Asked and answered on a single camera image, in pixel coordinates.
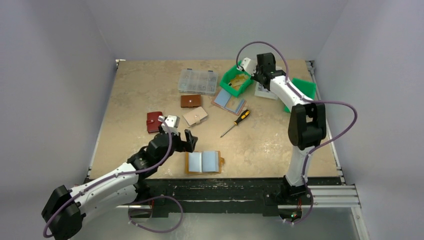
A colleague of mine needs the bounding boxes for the mustard yellow card holder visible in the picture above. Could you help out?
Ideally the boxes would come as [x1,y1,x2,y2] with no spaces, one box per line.
[185,151,225,175]

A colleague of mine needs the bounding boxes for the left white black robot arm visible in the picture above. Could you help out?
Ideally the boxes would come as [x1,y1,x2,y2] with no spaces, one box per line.
[41,129,198,240]

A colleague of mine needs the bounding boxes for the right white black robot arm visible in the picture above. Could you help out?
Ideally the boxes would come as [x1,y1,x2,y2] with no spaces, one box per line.
[252,52,327,198]

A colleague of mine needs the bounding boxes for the beige card holder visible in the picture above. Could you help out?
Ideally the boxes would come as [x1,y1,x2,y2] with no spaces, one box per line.
[183,106,208,128]

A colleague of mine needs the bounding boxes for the cards in green bin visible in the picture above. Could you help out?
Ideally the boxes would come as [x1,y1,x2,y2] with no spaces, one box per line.
[228,73,249,90]

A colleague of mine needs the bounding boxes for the green bin with cards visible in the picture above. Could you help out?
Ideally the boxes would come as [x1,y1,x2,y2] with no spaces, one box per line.
[219,65,253,97]

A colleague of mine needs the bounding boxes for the red leather card holder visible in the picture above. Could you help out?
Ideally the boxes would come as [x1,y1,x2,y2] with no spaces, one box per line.
[146,111,163,134]

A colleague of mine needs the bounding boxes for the brown leather card holder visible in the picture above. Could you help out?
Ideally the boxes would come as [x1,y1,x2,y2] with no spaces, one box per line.
[180,94,202,108]

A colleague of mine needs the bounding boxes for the stack of loose cards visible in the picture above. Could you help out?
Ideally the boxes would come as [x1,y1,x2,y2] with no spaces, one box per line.
[211,89,247,116]

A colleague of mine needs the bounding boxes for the white plastic bin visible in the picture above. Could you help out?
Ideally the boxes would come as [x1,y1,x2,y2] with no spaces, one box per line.
[254,81,278,100]

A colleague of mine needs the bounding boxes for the yellow black screwdriver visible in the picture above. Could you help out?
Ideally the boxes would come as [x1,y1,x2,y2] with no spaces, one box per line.
[220,109,251,138]

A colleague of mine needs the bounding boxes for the green bin right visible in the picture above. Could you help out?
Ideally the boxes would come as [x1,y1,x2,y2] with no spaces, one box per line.
[282,78,316,113]

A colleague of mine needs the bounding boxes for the clear plastic organizer box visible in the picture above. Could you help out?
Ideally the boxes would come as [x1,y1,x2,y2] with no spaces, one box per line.
[177,68,219,96]

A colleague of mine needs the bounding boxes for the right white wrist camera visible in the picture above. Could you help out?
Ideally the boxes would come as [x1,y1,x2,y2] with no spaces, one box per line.
[236,57,257,76]

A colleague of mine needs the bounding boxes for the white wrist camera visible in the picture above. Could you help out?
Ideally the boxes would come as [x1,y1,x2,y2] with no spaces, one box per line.
[158,115,180,135]
[236,57,257,76]

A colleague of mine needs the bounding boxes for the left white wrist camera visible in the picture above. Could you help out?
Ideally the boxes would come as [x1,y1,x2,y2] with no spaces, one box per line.
[158,115,180,135]

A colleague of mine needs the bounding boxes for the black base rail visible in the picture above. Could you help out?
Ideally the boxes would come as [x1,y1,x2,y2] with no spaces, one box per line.
[115,177,327,220]

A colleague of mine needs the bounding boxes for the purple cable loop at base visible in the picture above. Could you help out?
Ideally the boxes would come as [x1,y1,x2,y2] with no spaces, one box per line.
[128,194,184,234]

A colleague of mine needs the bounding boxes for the aluminium frame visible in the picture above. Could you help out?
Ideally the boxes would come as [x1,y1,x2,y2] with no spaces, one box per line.
[59,183,370,240]

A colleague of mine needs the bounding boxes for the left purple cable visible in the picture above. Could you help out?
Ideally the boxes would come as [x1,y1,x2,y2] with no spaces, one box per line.
[43,119,174,239]

